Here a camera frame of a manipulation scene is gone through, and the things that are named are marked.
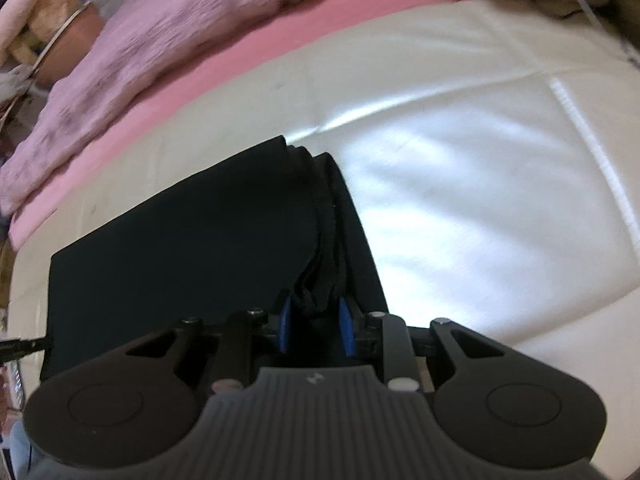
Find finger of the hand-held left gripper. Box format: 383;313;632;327
0;338;52;362

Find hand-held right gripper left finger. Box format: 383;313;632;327
125;300;296;393

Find cream quilted mattress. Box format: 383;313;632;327
0;0;640;461

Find pink bed sheet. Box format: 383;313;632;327
10;0;451;251

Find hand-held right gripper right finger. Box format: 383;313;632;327
339;300;508;392

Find brown floral bedding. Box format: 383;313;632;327
10;0;76;63

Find black pants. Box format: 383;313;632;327
40;134;391;391

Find pink fluffy blanket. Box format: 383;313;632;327
0;0;626;216

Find light blue cloth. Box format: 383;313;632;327
10;420;36;478

